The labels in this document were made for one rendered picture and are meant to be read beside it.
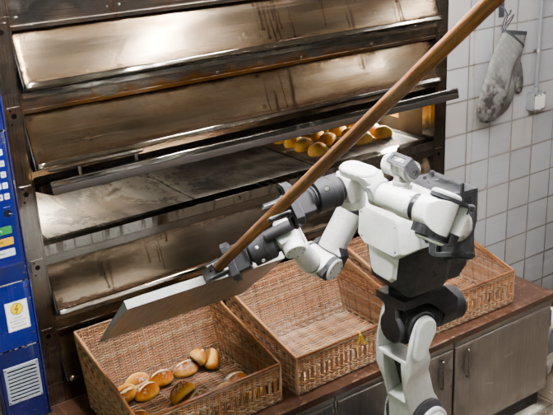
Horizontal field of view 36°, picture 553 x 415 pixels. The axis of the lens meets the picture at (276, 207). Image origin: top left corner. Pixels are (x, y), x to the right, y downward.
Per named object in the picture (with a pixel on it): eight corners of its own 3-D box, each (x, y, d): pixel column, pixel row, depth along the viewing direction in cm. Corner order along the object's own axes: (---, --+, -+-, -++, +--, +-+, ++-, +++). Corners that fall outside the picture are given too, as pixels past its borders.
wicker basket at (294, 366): (223, 345, 340) (218, 282, 330) (333, 302, 370) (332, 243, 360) (297, 398, 302) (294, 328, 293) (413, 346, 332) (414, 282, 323)
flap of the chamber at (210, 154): (53, 196, 268) (32, 192, 284) (459, 98, 362) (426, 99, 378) (51, 188, 267) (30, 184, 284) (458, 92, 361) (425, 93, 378)
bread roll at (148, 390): (152, 387, 311) (151, 374, 309) (164, 394, 307) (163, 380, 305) (130, 399, 304) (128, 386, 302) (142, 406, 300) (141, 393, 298)
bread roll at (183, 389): (172, 406, 296) (163, 394, 297) (176, 406, 303) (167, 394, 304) (195, 387, 297) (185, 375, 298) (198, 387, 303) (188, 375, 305)
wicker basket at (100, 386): (79, 398, 308) (69, 330, 299) (212, 347, 339) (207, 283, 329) (141, 465, 271) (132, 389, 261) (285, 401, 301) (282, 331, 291)
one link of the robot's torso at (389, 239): (420, 254, 288) (420, 151, 275) (491, 290, 260) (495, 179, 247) (346, 277, 274) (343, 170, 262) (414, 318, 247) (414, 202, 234)
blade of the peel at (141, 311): (285, 258, 274) (281, 249, 274) (127, 310, 245) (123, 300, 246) (243, 293, 303) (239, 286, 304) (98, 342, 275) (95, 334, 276)
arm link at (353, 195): (336, 221, 223) (372, 207, 227) (334, 184, 217) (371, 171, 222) (313, 203, 232) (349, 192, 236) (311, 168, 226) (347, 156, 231)
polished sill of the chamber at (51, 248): (39, 251, 293) (37, 240, 291) (424, 146, 387) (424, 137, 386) (45, 257, 288) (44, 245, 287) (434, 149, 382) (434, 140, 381)
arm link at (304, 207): (282, 177, 215) (322, 164, 220) (271, 191, 224) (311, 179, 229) (303, 221, 213) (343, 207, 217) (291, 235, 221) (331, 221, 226)
